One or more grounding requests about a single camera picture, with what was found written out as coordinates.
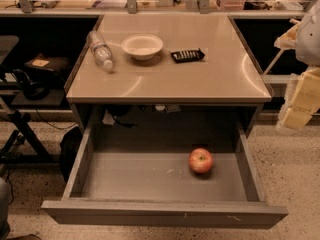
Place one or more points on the clear plastic water bottle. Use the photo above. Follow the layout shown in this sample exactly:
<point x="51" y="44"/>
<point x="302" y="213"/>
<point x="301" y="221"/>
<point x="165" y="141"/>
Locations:
<point x="100" y="50"/>

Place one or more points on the black chair base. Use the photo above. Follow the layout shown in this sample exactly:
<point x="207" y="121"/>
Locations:
<point x="24" y="131"/>

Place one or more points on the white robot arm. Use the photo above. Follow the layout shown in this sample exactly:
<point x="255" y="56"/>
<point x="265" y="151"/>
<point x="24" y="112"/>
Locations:
<point x="308" y="40"/>

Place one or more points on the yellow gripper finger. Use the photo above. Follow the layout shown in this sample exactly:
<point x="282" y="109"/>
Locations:
<point x="287" y="40"/>
<point x="302" y="100"/>

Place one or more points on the black box with label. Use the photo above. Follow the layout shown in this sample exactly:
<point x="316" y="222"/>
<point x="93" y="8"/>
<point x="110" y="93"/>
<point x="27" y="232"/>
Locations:
<point x="51" y="64"/>

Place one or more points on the black snack bag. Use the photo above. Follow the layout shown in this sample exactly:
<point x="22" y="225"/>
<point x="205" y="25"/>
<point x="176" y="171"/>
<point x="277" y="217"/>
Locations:
<point x="186" y="56"/>

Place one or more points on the grey open drawer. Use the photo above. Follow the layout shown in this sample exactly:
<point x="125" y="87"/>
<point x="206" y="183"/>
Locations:
<point x="136" y="172"/>

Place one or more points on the red apple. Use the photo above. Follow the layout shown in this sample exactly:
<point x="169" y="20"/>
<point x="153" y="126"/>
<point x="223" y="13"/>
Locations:
<point x="200" y="161"/>

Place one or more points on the black headphones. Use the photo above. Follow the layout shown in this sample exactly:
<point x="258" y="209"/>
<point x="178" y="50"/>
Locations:
<point x="31" y="90"/>

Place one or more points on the grey cabinet with counter top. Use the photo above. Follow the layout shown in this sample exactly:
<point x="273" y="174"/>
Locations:
<point x="226" y="75"/>

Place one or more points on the white bowl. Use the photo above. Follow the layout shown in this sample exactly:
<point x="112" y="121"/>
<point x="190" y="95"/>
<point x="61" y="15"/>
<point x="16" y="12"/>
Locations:
<point x="142" y="47"/>

